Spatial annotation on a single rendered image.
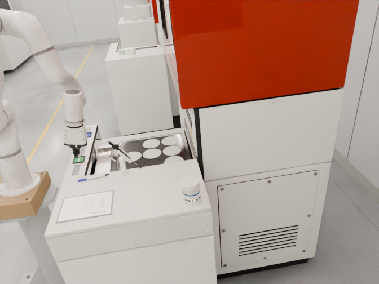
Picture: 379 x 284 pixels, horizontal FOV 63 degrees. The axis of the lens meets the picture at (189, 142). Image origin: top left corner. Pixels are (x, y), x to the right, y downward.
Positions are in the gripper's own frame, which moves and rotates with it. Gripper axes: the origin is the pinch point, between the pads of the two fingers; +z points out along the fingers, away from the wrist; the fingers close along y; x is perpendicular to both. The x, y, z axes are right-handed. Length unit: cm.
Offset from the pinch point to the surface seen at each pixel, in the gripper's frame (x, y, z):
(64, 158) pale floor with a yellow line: -170, 47, 114
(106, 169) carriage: -0.1, -14.3, 10.2
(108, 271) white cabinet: 50, -19, 26
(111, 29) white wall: -796, 39, 80
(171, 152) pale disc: -3.8, -48.1, 1.0
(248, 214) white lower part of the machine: 16, -91, 28
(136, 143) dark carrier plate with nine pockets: -18.8, -29.4, 5.1
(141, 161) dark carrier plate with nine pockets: 0.5, -32.0, 4.4
